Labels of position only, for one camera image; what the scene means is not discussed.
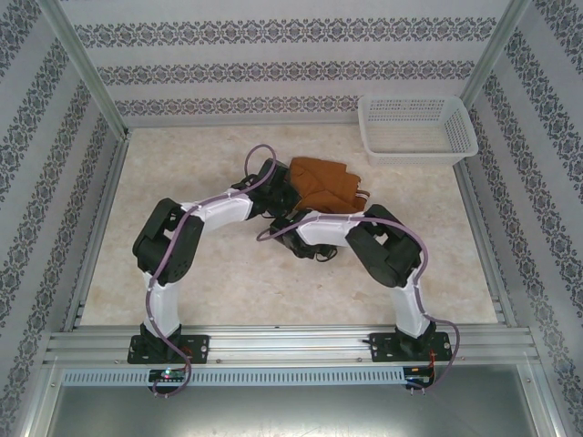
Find brown long pants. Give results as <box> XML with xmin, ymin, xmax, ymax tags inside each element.
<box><xmin>289</xmin><ymin>156</ymin><xmax>371</xmax><ymax>216</ymax></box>

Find white plastic mesh basket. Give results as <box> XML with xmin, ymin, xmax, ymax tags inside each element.
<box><xmin>357</xmin><ymin>94</ymin><xmax>479</xmax><ymax>168</ymax></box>

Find sheet metal shelf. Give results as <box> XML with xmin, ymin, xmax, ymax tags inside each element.
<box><xmin>20</xmin><ymin>363</ymin><xmax>564</xmax><ymax>437</ymax></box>

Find aluminium frame cross bar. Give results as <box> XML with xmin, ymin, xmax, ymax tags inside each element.
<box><xmin>121</xmin><ymin>118</ymin><xmax>365</xmax><ymax>131</ymax></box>

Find aluminium mounting rail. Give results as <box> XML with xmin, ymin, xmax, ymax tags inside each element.
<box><xmin>43</xmin><ymin>323</ymin><xmax>535</xmax><ymax>366</ymax></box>

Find slotted grey cable duct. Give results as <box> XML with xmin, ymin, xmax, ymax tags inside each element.
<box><xmin>61</xmin><ymin>367</ymin><xmax>407</xmax><ymax>387</ymax></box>

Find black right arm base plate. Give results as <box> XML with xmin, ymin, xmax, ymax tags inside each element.
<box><xmin>369</xmin><ymin>331</ymin><xmax>455</xmax><ymax>364</ymax></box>

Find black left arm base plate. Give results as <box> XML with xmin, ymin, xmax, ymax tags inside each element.
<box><xmin>127</xmin><ymin>334</ymin><xmax>211</xmax><ymax>365</ymax></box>

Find aluminium table side rail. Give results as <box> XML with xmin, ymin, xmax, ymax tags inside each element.
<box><xmin>454</xmin><ymin>158</ymin><xmax>519</xmax><ymax>327</ymax></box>
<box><xmin>62</xmin><ymin>130</ymin><xmax>132</xmax><ymax>331</ymax></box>

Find aluminium frame post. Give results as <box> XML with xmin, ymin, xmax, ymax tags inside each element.
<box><xmin>38</xmin><ymin>0</ymin><xmax>132</xmax><ymax>138</ymax></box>
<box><xmin>458</xmin><ymin>0</ymin><xmax>533</xmax><ymax>108</ymax></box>

